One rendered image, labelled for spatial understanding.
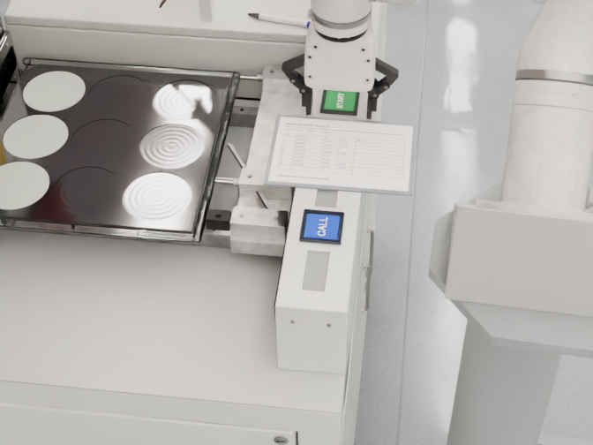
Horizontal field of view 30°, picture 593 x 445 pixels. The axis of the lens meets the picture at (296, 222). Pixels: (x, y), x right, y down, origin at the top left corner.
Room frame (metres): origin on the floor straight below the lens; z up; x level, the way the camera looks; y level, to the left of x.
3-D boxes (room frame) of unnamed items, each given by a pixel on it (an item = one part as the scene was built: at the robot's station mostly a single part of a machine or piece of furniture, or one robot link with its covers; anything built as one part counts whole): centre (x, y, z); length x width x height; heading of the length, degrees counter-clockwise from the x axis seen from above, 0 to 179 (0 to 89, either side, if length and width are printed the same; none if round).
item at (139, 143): (1.26, 0.30, 0.90); 0.34 x 0.34 x 0.01; 82
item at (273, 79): (1.41, 0.01, 0.89); 0.08 x 0.03 x 0.03; 82
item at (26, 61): (1.44, 0.27, 0.90); 0.37 x 0.01 x 0.01; 82
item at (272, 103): (1.24, 0.03, 0.87); 0.36 x 0.08 x 0.03; 172
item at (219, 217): (1.10, 0.11, 0.90); 0.04 x 0.02 x 0.03; 82
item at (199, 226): (1.24, 0.12, 0.90); 0.38 x 0.01 x 0.01; 172
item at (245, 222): (1.09, 0.05, 0.89); 0.08 x 0.03 x 0.03; 82
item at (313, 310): (1.15, -0.05, 0.89); 0.55 x 0.09 x 0.14; 172
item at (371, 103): (1.24, -0.12, 1.00); 0.03 x 0.03 x 0.07; 82
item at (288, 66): (1.25, -0.02, 1.05); 0.08 x 0.01 x 0.06; 82
